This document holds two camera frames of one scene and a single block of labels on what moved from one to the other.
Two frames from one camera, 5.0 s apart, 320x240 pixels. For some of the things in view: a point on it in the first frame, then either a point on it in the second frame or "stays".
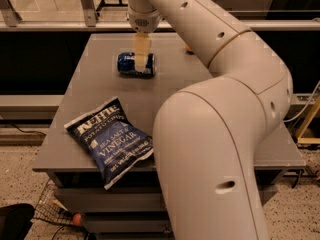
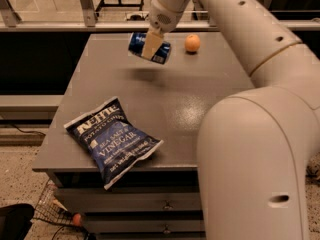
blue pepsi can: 126,66 to 136,45
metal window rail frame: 105,7 stays
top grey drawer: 132,199 stays
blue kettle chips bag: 114,146 stays
